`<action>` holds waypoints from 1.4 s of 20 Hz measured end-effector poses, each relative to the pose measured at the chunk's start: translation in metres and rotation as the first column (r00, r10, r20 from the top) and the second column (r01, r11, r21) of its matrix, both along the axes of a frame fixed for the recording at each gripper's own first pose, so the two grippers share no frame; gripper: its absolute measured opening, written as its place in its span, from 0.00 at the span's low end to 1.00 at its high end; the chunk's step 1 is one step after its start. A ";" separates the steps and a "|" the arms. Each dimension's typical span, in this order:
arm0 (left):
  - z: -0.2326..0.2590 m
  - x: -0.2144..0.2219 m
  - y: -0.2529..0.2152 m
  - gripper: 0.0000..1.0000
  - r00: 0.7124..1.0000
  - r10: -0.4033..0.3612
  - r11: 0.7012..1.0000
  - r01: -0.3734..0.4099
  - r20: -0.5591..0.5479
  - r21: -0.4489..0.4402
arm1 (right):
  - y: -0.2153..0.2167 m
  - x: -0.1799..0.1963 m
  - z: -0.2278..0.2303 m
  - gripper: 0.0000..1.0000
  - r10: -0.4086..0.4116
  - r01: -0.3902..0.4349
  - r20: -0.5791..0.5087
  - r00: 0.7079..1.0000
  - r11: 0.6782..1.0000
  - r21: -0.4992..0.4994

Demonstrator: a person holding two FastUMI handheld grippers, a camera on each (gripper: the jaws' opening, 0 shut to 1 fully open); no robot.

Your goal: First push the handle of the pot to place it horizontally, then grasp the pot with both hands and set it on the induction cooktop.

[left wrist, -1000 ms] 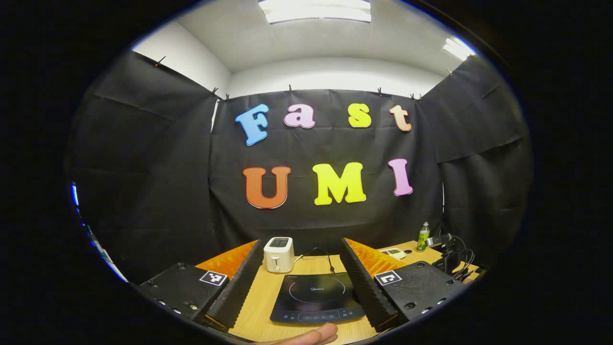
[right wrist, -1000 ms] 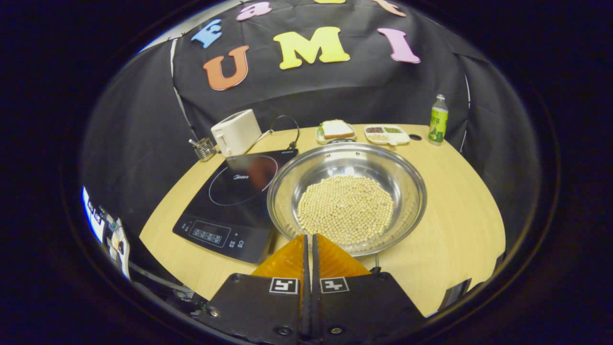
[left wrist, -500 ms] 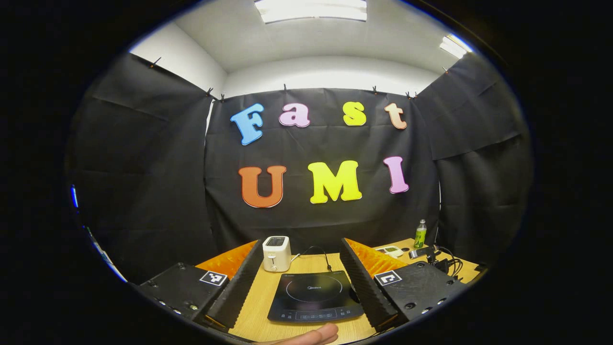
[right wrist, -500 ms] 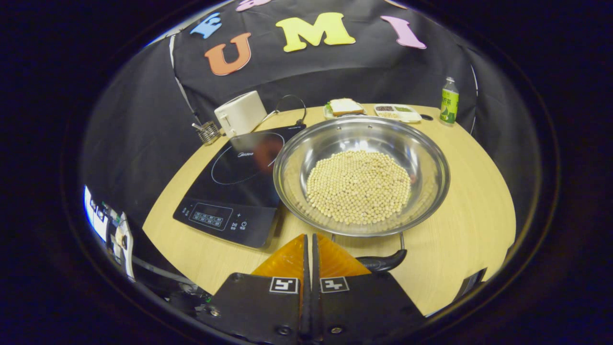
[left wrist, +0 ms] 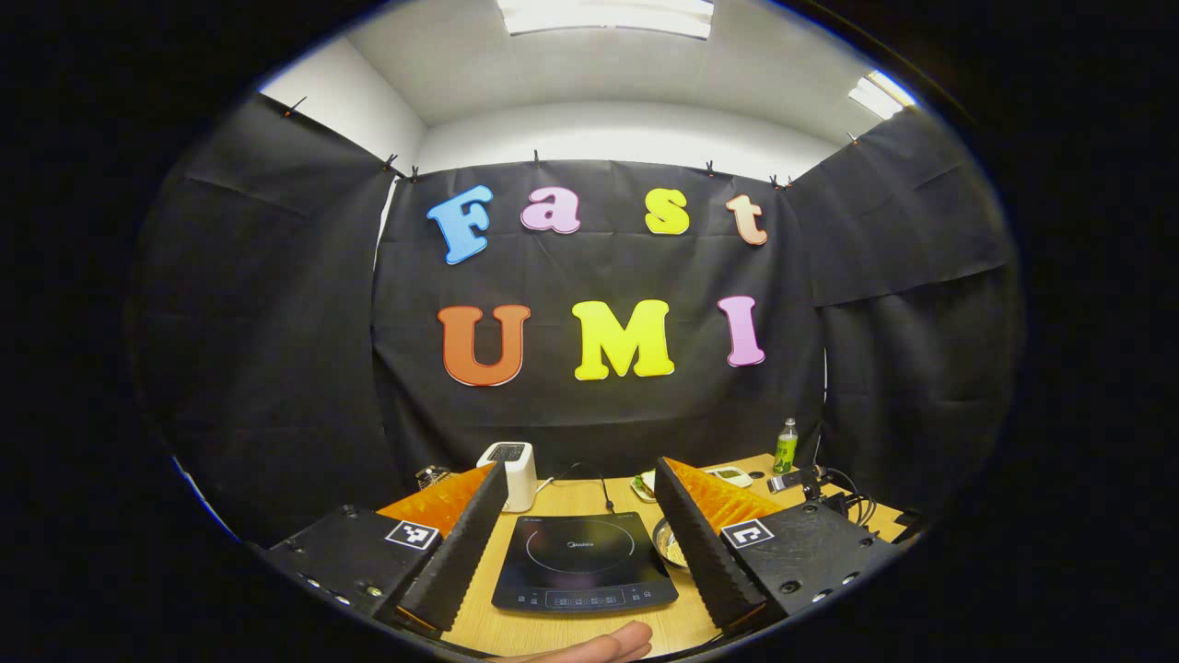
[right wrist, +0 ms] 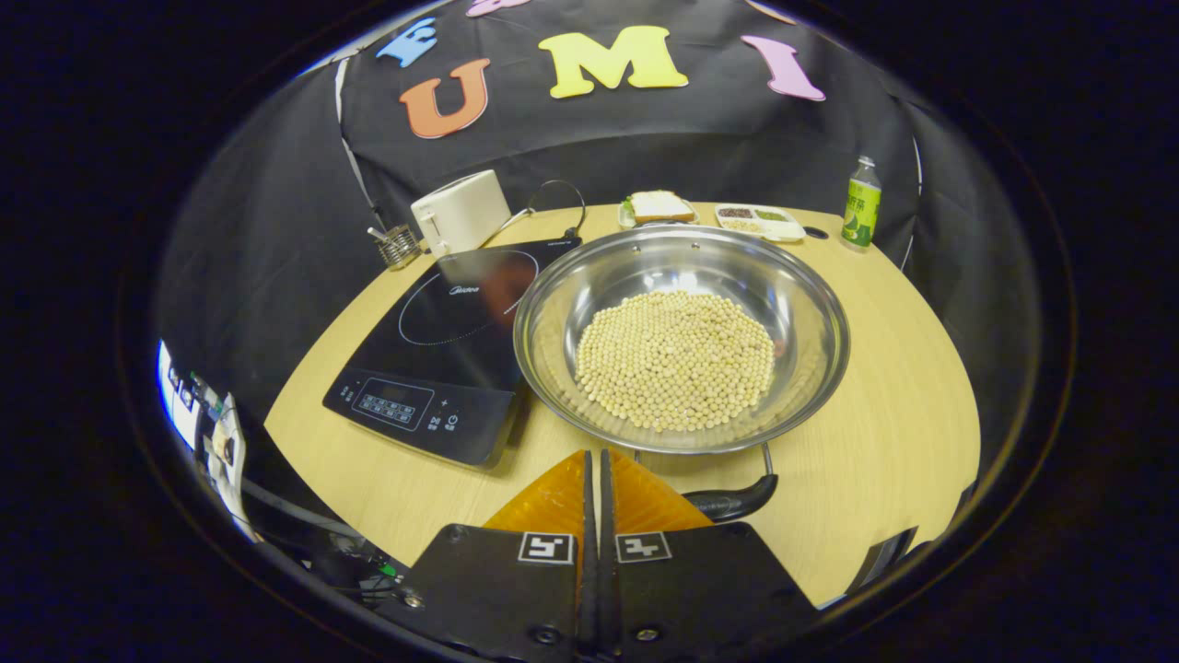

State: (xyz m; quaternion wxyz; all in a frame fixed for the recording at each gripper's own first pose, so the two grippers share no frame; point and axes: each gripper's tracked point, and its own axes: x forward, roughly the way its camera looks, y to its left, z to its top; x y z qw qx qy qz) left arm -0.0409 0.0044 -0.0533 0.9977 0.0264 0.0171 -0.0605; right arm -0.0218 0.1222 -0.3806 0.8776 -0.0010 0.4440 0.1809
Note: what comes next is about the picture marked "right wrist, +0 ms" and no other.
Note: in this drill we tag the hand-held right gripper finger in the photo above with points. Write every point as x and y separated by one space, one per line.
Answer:
607 571
588 571

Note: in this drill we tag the black induction cooktop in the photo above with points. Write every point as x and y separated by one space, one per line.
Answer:
433 359

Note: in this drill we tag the stainless steel pot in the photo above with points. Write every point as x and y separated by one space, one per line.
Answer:
801 313

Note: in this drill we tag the pile of soybeans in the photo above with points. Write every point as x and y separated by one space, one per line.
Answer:
677 364

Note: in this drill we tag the white sandwich plate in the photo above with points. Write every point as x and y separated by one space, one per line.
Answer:
626 219

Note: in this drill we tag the white bread sandwich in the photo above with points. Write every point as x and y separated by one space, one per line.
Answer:
661 206

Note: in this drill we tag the white toaster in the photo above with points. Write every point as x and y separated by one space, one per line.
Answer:
461 212

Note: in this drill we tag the divided white bean tray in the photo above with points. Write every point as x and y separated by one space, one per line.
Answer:
760 221

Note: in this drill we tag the black backdrop cloth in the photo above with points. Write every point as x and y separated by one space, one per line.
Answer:
645 138

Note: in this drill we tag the green drink bottle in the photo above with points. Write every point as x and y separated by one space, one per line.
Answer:
861 207

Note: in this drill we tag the lit screen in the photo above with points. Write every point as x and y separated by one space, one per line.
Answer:
175 387

